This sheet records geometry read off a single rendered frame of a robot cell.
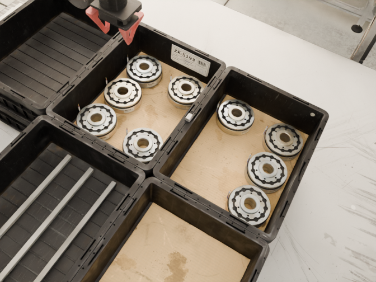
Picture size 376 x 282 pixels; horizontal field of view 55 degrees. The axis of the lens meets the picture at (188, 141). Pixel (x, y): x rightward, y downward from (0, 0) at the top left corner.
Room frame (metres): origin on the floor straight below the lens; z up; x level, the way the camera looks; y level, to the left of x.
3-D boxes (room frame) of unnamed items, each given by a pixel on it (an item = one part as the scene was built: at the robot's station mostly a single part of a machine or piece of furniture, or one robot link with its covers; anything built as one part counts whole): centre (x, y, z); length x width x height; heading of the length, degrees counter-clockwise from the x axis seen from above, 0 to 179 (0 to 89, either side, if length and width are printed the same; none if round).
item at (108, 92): (0.62, 0.20, 0.86); 0.10 x 0.10 x 0.01
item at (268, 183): (0.46, -0.21, 0.86); 0.10 x 0.10 x 0.01
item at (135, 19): (0.61, 0.19, 1.10); 0.07 x 0.07 x 0.09; 69
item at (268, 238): (0.49, -0.14, 0.92); 0.40 x 0.30 x 0.02; 159
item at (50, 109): (0.60, 0.14, 0.92); 0.40 x 0.30 x 0.02; 159
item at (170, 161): (0.49, -0.14, 0.87); 0.40 x 0.30 x 0.11; 159
